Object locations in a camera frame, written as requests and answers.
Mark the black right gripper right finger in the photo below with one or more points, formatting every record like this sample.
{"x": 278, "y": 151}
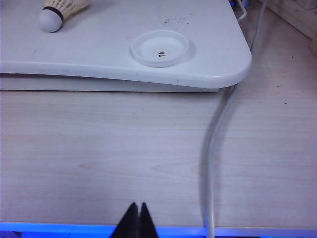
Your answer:
{"x": 147, "y": 223}

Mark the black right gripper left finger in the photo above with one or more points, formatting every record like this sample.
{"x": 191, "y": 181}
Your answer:
{"x": 128, "y": 223}

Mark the white feather shuttlecock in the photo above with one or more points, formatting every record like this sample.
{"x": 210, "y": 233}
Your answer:
{"x": 50, "y": 21}

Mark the blue lit table edge strip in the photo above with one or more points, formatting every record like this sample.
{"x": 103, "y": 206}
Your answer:
{"x": 62, "y": 230}

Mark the white raised desk board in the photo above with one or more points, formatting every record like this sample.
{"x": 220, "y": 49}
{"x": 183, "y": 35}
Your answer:
{"x": 99, "y": 37}

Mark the light wooden frame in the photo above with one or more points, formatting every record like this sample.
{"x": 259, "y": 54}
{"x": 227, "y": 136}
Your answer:
{"x": 292, "y": 15}

